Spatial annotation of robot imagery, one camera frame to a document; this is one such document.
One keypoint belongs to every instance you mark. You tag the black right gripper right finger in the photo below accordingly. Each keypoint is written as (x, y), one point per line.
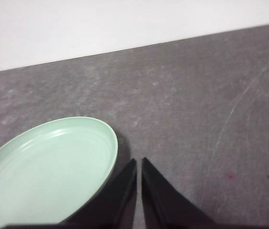
(163, 202)

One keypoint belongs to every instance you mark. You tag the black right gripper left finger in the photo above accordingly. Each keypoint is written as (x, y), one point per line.
(115, 202)

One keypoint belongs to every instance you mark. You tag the green plate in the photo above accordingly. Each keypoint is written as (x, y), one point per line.
(48, 167)

